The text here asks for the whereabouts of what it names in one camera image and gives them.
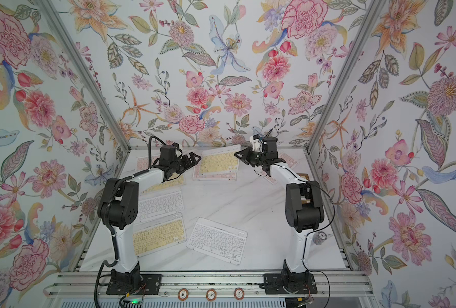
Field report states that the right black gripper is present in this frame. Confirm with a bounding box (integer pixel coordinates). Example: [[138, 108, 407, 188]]
[[236, 148, 267, 168]]

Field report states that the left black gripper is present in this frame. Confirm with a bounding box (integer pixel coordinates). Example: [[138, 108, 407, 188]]
[[169, 151, 200, 176]]

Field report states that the pink keyboard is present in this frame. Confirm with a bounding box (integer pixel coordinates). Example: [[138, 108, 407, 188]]
[[193, 170, 237, 181], [255, 153, 299, 185], [135, 155, 160, 171]]

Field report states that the yellow keyboard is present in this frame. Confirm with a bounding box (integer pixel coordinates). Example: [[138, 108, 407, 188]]
[[139, 175, 185, 195], [133, 213, 188, 257], [200, 145, 241, 175]]

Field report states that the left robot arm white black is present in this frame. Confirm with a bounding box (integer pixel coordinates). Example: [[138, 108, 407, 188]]
[[97, 143, 202, 273]]

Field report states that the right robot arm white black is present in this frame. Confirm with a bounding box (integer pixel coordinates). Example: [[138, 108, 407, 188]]
[[234, 134, 325, 292]]

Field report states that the white keyboard left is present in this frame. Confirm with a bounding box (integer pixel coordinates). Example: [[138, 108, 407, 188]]
[[135, 188, 184, 223]]

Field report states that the white keyboard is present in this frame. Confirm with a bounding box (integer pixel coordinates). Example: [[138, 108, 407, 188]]
[[135, 188, 184, 223], [187, 218, 248, 265]]

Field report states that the wooden chessboard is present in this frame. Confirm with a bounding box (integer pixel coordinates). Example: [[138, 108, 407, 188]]
[[297, 173, 311, 182]]

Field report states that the white keyboard front centre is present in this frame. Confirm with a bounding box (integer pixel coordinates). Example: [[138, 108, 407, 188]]
[[187, 218, 248, 265]]

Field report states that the silver patterned can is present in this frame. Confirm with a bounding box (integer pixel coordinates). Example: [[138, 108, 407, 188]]
[[312, 231, 328, 246]]

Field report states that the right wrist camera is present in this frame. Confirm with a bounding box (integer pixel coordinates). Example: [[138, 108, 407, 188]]
[[250, 136, 261, 152]]

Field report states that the right black cable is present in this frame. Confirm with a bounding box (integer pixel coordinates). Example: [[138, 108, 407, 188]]
[[250, 163, 337, 308]]

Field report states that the left black cable bundle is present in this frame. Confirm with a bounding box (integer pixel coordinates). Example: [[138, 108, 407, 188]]
[[92, 134, 182, 308]]

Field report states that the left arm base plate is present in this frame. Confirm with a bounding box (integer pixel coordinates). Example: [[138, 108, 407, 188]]
[[106, 270, 162, 296]]

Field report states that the left orange ring marker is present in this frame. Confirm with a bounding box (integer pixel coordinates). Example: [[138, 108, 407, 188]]
[[177, 288, 189, 302]]

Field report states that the orange ring marker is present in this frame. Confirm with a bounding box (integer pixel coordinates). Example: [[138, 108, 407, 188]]
[[234, 287, 245, 301], [206, 289, 217, 302], [177, 288, 189, 302]]

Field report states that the middle orange ring marker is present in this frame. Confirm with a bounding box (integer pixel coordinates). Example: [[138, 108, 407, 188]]
[[206, 289, 217, 302]]

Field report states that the right orange ring marker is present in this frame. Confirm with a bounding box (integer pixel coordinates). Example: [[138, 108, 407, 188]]
[[234, 287, 245, 301]]

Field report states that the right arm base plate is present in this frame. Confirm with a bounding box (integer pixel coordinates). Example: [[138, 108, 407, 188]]
[[263, 272, 318, 296]]

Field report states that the aluminium front rail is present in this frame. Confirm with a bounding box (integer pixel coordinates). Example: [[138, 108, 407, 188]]
[[43, 271, 374, 300]]

